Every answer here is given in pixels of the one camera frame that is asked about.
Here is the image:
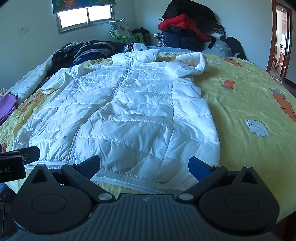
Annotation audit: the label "yellow printed bedsheet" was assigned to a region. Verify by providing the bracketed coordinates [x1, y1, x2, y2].
[0, 52, 296, 230]

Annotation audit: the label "red jacket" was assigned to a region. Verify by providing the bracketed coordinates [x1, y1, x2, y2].
[158, 14, 211, 42]

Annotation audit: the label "floral pillow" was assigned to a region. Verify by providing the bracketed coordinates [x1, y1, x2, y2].
[109, 20, 135, 44]

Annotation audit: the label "flower print roller blind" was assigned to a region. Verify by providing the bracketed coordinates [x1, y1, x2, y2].
[52, 0, 117, 14]

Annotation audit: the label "window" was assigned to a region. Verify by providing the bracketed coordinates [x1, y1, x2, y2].
[57, 5, 115, 35]

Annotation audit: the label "white down jacket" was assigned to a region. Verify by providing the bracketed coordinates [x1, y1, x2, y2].
[11, 49, 221, 193]

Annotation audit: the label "wooden door frame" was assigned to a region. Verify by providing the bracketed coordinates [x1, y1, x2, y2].
[266, 0, 296, 81]

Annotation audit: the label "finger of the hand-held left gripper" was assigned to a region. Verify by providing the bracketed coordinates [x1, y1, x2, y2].
[18, 146, 40, 163]

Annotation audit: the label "purple clothes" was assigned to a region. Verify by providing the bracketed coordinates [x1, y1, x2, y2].
[0, 91, 19, 126]

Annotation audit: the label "green plastic chair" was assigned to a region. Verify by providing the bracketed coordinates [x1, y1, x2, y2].
[110, 29, 142, 44]

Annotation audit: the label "black backpack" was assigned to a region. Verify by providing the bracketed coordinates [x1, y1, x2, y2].
[225, 36, 247, 59]

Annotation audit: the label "checkered cloth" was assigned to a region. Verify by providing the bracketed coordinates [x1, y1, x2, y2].
[153, 33, 167, 48]

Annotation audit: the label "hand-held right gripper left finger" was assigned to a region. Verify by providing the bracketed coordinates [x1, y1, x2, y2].
[23, 155, 115, 204]

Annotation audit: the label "white printed quilt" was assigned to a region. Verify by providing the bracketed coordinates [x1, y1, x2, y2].
[7, 56, 60, 98]

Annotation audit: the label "blue blanket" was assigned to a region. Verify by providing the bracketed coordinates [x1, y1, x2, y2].
[146, 45, 197, 55]

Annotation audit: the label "dark bag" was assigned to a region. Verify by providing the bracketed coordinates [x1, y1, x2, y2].
[131, 27, 149, 44]

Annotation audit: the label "pile of dark clothes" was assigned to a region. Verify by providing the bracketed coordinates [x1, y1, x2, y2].
[52, 40, 130, 68]

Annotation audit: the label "navy jacket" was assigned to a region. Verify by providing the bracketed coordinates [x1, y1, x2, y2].
[162, 25, 212, 50]

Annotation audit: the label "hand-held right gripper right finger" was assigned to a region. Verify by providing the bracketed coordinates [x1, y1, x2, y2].
[176, 157, 266, 203]

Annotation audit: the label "clear plastic bag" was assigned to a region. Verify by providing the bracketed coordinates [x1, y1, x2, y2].
[206, 39, 233, 57]

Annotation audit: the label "white crumpled plastic bag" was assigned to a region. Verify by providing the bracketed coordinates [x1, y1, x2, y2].
[129, 43, 148, 52]

